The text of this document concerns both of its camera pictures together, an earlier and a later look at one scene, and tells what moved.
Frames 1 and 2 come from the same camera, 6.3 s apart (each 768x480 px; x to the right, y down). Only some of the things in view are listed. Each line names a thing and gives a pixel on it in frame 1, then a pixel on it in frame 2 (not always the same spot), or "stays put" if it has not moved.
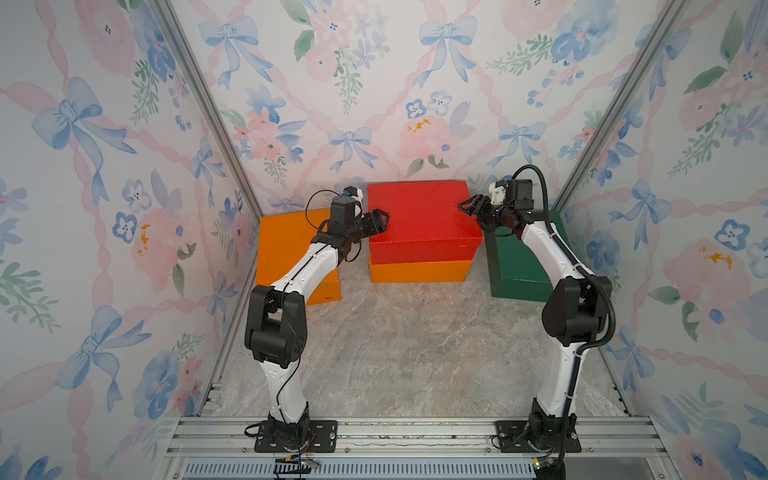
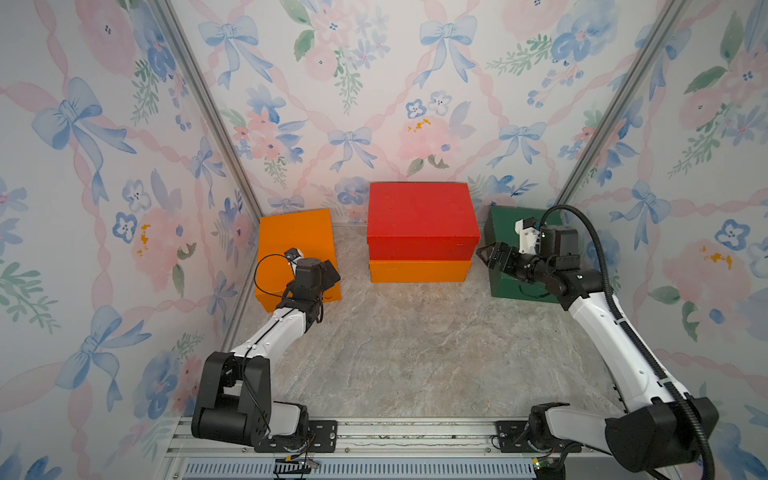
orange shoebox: (282, 238) stays put
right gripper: (477, 200) → (511, 253)
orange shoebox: (421, 272) stays put
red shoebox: (426, 222) stays put
